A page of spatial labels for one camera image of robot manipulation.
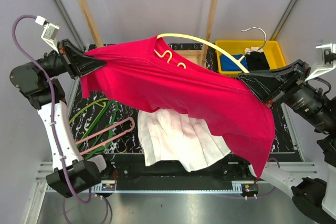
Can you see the magenta pink shirt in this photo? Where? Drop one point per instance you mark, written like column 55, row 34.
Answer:
column 148, row 75

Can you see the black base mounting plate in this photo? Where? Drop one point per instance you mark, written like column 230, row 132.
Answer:
column 133, row 175

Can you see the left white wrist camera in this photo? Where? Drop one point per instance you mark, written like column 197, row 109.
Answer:
column 49, row 33

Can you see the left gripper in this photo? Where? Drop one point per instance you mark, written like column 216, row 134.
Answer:
column 83, row 62

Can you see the folded black cloth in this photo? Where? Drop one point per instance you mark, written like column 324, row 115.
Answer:
column 256, row 59

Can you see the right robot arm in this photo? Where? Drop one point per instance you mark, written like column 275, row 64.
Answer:
column 302, row 89

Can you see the white pink garment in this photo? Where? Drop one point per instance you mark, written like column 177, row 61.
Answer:
column 166, row 135

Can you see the folded blue cloth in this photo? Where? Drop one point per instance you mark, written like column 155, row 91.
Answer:
column 233, row 62

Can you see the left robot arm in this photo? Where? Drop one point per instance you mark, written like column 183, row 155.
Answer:
column 37, row 82

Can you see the dark green hanger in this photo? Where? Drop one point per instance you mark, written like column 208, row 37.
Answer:
column 94, row 117

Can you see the yellow plastic tray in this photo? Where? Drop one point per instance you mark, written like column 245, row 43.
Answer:
column 236, row 48

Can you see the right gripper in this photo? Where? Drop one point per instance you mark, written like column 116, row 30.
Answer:
column 265, row 82

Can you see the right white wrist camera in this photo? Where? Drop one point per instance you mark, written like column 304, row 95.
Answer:
column 325, row 51

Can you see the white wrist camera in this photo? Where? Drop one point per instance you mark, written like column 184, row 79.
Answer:
column 325, row 51
column 49, row 33

